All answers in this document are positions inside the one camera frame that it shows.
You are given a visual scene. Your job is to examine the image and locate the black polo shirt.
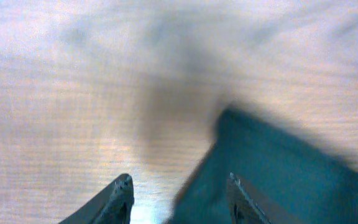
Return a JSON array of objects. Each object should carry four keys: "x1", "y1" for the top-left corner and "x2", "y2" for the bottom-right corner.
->
[{"x1": 169, "y1": 107, "x2": 358, "y2": 224}]

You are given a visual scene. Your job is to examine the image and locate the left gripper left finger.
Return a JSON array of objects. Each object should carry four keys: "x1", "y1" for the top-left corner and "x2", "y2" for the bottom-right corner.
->
[{"x1": 59, "y1": 173, "x2": 134, "y2": 224}]

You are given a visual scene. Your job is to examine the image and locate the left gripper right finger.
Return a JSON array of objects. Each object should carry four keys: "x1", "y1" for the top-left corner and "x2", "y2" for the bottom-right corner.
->
[{"x1": 226, "y1": 172, "x2": 303, "y2": 224}]

